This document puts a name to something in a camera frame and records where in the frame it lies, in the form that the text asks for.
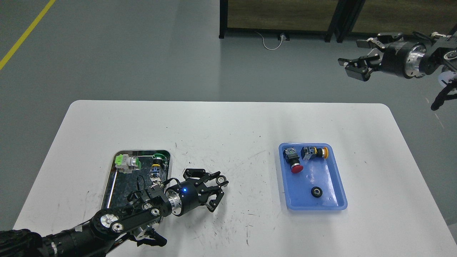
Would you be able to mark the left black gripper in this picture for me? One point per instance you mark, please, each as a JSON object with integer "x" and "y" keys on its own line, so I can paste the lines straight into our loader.
{"x": 193, "y": 193}

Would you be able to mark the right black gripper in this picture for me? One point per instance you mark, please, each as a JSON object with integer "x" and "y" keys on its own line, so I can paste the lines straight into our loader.
{"x": 401, "y": 59}

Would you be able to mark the black gear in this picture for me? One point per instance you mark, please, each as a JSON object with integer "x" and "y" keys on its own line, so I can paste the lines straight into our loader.
{"x": 316, "y": 191}
{"x": 220, "y": 180}

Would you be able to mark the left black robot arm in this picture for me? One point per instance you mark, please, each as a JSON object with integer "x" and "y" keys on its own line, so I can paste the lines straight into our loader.
{"x": 111, "y": 227}

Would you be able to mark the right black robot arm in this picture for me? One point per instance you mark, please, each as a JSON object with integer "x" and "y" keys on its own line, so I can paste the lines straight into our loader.
{"x": 440, "y": 53}

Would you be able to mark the silver metal tray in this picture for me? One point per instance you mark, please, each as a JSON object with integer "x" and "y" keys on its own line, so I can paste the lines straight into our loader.
{"x": 120, "y": 185}

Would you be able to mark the blue plastic tray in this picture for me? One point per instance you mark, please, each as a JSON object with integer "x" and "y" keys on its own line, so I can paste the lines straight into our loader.
{"x": 316, "y": 172}

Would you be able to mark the wooden black-framed cabinet right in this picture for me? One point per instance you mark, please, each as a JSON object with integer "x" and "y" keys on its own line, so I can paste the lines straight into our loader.
{"x": 370, "y": 17}

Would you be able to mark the wooden black-framed cabinet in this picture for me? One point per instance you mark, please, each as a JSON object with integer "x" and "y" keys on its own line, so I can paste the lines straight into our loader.
{"x": 370, "y": 17}
{"x": 276, "y": 17}

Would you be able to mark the red mushroom push button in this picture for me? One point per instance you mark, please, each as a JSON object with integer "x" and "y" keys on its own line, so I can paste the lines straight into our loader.
{"x": 292, "y": 158}

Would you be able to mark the wooden black-framed cabinet left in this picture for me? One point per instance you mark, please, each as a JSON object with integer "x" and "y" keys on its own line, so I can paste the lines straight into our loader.
{"x": 276, "y": 17}

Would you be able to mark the green blue push button switch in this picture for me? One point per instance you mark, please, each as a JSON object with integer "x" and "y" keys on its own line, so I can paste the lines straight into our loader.
{"x": 158, "y": 172}

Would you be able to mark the green white push button switch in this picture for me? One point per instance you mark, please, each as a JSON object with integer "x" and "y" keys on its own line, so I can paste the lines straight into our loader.
{"x": 126, "y": 164}

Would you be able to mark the yellow push button switch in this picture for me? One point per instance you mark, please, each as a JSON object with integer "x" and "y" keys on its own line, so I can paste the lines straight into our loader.
{"x": 312, "y": 152}

